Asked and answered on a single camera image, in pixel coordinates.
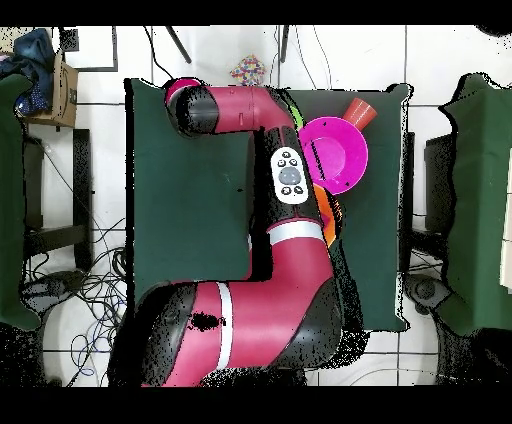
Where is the large orange bowl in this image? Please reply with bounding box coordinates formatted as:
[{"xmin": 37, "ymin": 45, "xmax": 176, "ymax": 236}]
[{"xmin": 312, "ymin": 184, "xmax": 344, "ymax": 246}]

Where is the brown cardboard box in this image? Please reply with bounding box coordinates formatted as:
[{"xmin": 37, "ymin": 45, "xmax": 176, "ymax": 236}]
[{"xmin": 21, "ymin": 51, "xmax": 80, "ymax": 129}]

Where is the blue cloth bundle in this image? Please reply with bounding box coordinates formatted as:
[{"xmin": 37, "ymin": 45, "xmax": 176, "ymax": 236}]
[{"xmin": 0, "ymin": 27, "xmax": 57, "ymax": 115}]

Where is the black metal frame stand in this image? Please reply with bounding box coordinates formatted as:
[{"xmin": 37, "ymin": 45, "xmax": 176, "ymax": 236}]
[
  {"xmin": 399, "ymin": 131, "xmax": 457, "ymax": 277},
  {"xmin": 23, "ymin": 128, "xmax": 94, "ymax": 273}
]

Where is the colourful patterned box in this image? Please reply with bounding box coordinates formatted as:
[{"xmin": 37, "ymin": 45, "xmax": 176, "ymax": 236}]
[{"xmin": 229, "ymin": 54, "xmax": 267, "ymax": 88}]

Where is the blue cable loop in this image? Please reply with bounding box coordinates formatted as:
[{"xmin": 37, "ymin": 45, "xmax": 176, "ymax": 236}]
[{"xmin": 70, "ymin": 334, "xmax": 98, "ymax": 378}]

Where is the small pink bowl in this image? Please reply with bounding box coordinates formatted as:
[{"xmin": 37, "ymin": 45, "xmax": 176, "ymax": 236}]
[{"xmin": 164, "ymin": 78, "xmax": 204, "ymax": 103}]

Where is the small green bowl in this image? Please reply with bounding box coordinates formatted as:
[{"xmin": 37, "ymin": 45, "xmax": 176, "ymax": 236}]
[{"xmin": 287, "ymin": 101, "xmax": 306, "ymax": 130}]

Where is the dark green table cloth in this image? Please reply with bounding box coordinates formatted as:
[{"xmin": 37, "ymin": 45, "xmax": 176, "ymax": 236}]
[{"xmin": 124, "ymin": 77, "xmax": 413, "ymax": 333}]

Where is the thin black square frame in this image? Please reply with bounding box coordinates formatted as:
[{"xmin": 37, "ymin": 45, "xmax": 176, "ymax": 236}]
[{"xmin": 59, "ymin": 25, "xmax": 119, "ymax": 73}]

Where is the green cloth covered side table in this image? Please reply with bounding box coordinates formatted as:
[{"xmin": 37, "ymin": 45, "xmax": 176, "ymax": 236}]
[
  {"xmin": 0, "ymin": 73, "xmax": 43, "ymax": 332},
  {"xmin": 437, "ymin": 72, "xmax": 512, "ymax": 336}
]

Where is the red-orange cup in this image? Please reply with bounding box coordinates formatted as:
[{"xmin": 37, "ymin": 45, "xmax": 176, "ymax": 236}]
[{"xmin": 342, "ymin": 97, "xmax": 378, "ymax": 132}]

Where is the large pink bowl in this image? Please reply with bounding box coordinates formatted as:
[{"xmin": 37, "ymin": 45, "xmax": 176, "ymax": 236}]
[{"xmin": 298, "ymin": 116, "xmax": 370, "ymax": 196}]

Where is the black pedestal leg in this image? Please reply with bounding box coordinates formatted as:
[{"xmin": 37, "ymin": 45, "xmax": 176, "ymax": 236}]
[
  {"xmin": 403, "ymin": 273, "xmax": 453, "ymax": 317},
  {"xmin": 19, "ymin": 269, "xmax": 87, "ymax": 317}
]

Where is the tangle of black cables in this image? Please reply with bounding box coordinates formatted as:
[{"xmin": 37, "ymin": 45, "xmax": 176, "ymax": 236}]
[{"xmin": 23, "ymin": 217, "xmax": 133, "ymax": 387}]

